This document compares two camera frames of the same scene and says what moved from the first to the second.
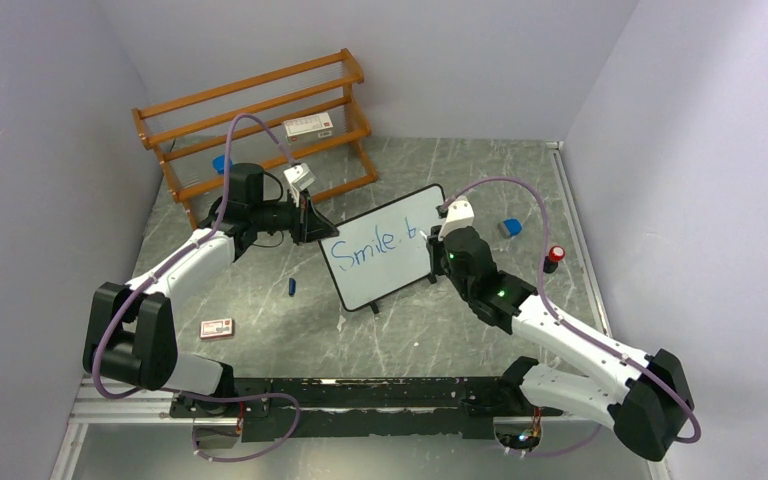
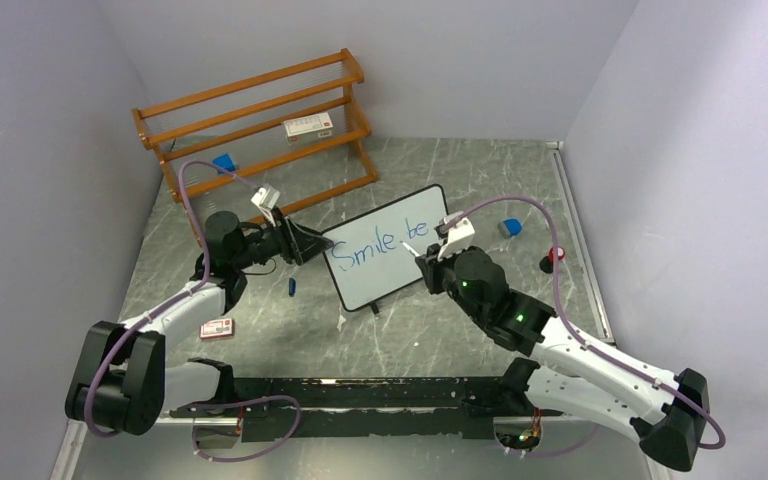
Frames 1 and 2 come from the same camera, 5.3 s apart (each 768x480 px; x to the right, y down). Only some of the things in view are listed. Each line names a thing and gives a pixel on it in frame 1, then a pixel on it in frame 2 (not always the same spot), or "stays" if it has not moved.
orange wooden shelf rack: (294, 127) stays
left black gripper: (307, 225) to (295, 243)
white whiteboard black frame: (383, 251) stays
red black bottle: (551, 261) stays
